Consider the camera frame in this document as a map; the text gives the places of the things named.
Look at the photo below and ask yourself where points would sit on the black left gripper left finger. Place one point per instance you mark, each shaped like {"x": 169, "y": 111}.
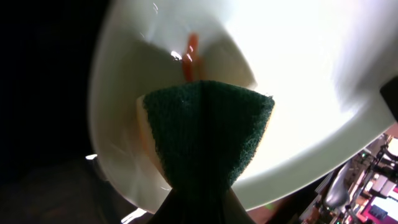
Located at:
{"x": 176, "y": 209}

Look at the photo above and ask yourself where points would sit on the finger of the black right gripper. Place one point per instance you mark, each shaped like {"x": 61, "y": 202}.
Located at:
{"x": 389, "y": 92}

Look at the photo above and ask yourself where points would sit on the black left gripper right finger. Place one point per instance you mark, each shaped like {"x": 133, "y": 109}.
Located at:
{"x": 227, "y": 209}

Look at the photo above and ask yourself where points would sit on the green and yellow sponge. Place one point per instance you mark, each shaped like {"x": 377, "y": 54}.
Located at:
{"x": 202, "y": 135}

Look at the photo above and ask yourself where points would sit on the light green plate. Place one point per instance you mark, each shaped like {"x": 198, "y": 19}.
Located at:
{"x": 323, "y": 62}

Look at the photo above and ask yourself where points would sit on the round black tray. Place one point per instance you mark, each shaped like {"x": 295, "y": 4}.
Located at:
{"x": 47, "y": 175}

